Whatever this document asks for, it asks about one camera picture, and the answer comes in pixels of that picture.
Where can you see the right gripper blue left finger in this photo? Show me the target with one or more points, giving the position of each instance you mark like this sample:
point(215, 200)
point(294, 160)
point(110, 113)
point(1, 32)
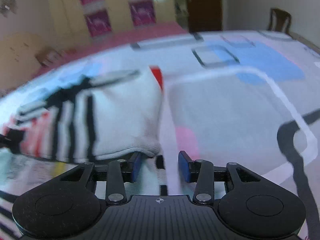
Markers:
point(134, 164)

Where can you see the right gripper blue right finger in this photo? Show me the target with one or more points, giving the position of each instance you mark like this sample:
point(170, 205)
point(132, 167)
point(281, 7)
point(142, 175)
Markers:
point(187, 167)

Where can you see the striped knit sweater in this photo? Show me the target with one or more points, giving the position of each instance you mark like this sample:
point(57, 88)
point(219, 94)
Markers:
point(93, 119)

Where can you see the patterned white bed sheet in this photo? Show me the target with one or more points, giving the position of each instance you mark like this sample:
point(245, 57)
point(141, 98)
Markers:
point(244, 105)

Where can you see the pink bed cover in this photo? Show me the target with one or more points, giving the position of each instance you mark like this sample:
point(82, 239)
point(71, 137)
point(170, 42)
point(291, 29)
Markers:
point(112, 41)

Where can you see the orange checked pillow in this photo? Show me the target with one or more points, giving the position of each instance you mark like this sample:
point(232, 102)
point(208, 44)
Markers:
point(48, 56)

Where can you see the cream arched headboard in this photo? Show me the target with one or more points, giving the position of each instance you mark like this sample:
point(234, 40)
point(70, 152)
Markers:
point(18, 61)

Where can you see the dark wooden door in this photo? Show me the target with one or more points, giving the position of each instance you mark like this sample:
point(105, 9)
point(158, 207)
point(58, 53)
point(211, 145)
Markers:
point(204, 15)

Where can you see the cream yellow wardrobe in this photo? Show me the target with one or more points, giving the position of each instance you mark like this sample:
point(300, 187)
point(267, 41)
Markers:
point(82, 21)

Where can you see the dark wooden chair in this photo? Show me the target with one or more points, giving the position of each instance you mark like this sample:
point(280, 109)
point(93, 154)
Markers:
point(280, 21)

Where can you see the ceiling light fixture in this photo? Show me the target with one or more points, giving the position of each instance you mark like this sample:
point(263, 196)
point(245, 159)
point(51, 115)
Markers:
point(8, 6)

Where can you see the right purple wall poster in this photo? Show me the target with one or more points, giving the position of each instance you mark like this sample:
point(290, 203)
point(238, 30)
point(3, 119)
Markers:
point(142, 12)

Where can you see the purple wall poster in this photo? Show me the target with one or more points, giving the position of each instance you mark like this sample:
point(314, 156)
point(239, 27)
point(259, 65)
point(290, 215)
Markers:
point(96, 17)
point(142, 12)

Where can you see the left purple wall poster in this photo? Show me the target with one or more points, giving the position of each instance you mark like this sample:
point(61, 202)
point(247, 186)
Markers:
point(96, 17)

